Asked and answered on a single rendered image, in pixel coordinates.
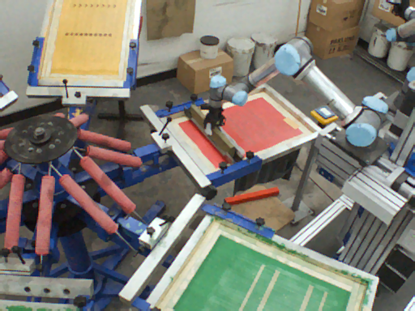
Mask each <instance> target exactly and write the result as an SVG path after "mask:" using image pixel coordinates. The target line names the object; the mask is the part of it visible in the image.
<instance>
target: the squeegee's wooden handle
mask: <svg viewBox="0 0 415 311"><path fill-rule="evenodd" d="M190 113H192V117H193V118H194V119H195V120H196V121H197V123H198V124H199V125H200V126H201V127H202V128H203V129H204V126H203V122H204V119H205V117H206V115H205V114H204V113H203V112H201V111H200V110H199V109H198V108H197V107H196V105H195V104H192V105H191V107H190ZM211 132H212V135H210V134H209V136H210V137H211V138H212V139H213V141H215V142H216V144H217V145H218V146H219V147H220V148H221V149H222V150H223V152H224V153H226V152H228V153H229V155H230V156H231V157H233V155H234V148H236V147H235V146H234V145H233V144H232V143H231V142H230V141H229V140H228V139H227V138H226V136H225V135H223V134H222V133H221V132H220V131H219V130H218V128H217V127H216V126H215V129H214V130H213V129H212V127H211Z"/></svg>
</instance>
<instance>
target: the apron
mask: <svg viewBox="0 0 415 311"><path fill-rule="evenodd" d="M146 8H147V26H148V29H147V40H159V39H162V38H165V37H168V36H174V37H175V36H180V35H182V34H183V33H193V31H194V22H195V0H147V5H146Z"/></svg>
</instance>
